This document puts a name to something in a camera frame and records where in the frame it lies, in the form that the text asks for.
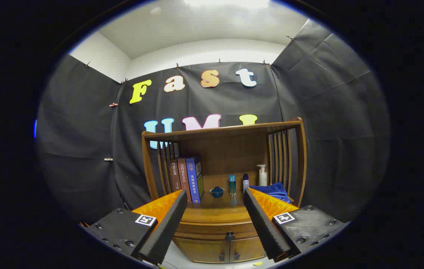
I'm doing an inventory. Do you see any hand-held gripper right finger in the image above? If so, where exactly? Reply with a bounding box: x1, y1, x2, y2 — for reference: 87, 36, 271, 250
243, 187, 350, 263

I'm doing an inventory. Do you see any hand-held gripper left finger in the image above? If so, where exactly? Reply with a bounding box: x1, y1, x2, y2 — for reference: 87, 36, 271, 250
81, 189, 188, 266

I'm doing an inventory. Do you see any wooden drawer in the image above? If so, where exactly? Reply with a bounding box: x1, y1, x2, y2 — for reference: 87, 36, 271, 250
175, 220, 263, 241

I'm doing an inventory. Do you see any wooden cabinet door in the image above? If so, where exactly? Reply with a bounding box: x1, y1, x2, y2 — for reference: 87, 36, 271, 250
173, 237, 230, 264
229, 236, 266, 262

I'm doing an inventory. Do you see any wooden countertop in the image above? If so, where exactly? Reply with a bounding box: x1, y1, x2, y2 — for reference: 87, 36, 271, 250
177, 189, 261, 225

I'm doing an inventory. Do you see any wooden cabinet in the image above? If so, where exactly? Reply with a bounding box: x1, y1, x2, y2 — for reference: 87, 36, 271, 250
141, 117, 308, 264

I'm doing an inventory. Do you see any folded blue towel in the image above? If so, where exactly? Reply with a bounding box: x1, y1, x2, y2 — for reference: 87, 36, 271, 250
249, 182, 292, 204

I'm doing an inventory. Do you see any white pump bottle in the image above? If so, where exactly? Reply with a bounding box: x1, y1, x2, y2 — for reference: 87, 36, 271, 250
256, 164, 268, 187

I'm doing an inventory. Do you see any reddish brown book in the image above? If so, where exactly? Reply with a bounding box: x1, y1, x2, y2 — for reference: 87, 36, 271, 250
178, 158, 192, 203

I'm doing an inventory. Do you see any blue book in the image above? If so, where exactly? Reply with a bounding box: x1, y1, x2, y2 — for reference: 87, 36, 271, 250
186, 155, 205, 204

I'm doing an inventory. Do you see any dark brown book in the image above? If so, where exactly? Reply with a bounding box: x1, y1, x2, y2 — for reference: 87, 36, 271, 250
170, 160, 182, 192

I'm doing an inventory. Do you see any black backdrop cloth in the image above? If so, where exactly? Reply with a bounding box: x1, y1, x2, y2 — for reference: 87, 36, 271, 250
36, 19, 391, 225

